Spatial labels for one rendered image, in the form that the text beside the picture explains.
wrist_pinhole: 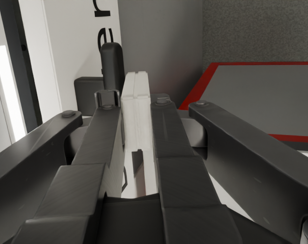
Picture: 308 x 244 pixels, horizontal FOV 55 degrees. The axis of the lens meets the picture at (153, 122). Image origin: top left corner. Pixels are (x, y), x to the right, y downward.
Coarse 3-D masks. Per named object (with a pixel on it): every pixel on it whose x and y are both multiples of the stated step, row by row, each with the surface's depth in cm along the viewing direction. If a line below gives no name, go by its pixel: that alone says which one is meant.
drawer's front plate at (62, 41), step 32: (32, 0) 17; (64, 0) 19; (96, 0) 23; (32, 32) 18; (64, 32) 19; (96, 32) 23; (32, 64) 19; (64, 64) 20; (96, 64) 24; (64, 96) 20; (128, 160) 31; (128, 192) 32
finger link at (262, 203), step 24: (216, 120) 12; (240, 120) 12; (216, 144) 11; (240, 144) 10; (264, 144) 9; (216, 168) 12; (240, 168) 10; (264, 168) 9; (288, 168) 8; (240, 192) 10; (264, 192) 9; (288, 192) 8; (264, 216) 9; (288, 216) 8; (288, 240) 8
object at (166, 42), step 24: (120, 0) 35; (144, 0) 42; (168, 0) 55; (192, 0) 77; (120, 24) 35; (144, 24) 43; (168, 24) 56; (192, 24) 79; (144, 48) 43; (168, 48) 57; (192, 48) 81; (168, 72) 57; (192, 72) 83; (144, 192) 47
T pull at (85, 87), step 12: (108, 48) 19; (120, 48) 19; (108, 60) 19; (120, 60) 19; (108, 72) 19; (120, 72) 20; (84, 84) 20; (96, 84) 20; (108, 84) 20; (120, 84) 20; (84, 96) 21; (120, 96) 20; (84, 108) 21
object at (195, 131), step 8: (152, 96) 17; (160, 96) 17; (168, 96) 17; (184, 112) 14; (184, 120) 14; (192, 120) 13; (184, 128) 14; (192, 128) 14; (200, 128) 13; (192, 136) 14; (200, 136) 14; (192, 144) 14; (200, 144) 14
